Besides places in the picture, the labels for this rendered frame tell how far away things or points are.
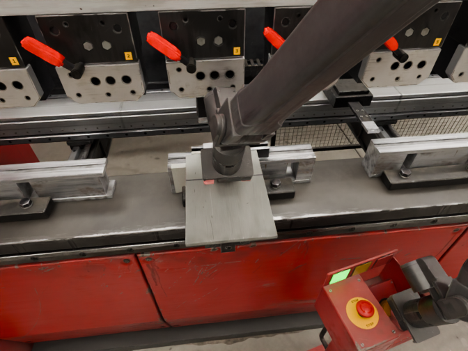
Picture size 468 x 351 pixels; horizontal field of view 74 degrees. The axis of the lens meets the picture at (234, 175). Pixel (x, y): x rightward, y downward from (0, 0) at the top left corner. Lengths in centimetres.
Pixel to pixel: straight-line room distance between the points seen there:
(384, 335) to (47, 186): 88
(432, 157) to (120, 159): 197
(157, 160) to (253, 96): 197
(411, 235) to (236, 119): 77
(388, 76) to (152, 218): 64
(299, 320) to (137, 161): 152
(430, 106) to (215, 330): 124
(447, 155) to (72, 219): 103
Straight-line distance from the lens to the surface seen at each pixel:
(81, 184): 89
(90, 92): 69
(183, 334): 155
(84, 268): 98
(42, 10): 65
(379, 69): 74
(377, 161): 94
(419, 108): 125
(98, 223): 86
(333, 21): 28
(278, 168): 84
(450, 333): 187
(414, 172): 101
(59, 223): 91
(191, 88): 65
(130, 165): 235
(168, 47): 58
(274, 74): 35
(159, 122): 103
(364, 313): 81
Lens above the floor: 151
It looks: 45 degrees down
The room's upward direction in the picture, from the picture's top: straight up
